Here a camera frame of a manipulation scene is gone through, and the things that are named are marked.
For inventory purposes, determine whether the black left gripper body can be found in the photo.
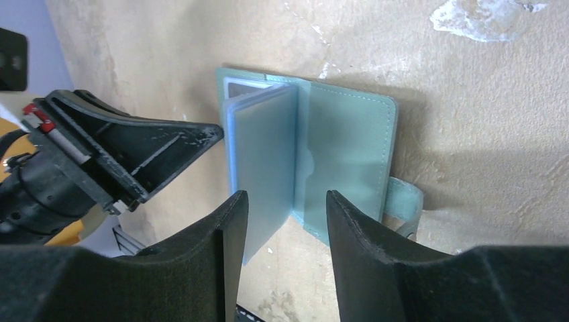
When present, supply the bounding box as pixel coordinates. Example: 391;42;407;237
1;102;134;244

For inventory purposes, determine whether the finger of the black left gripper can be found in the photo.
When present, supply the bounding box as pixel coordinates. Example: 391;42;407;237
33;90;223;205

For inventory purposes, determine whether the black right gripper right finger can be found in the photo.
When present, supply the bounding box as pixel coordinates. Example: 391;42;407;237
326;191;568;321

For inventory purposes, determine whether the teal card holder wallet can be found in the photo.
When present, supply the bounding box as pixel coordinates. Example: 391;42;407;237
216;68;423;262

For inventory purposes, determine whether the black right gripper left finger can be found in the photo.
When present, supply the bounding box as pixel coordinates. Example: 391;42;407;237
1;191;249;321

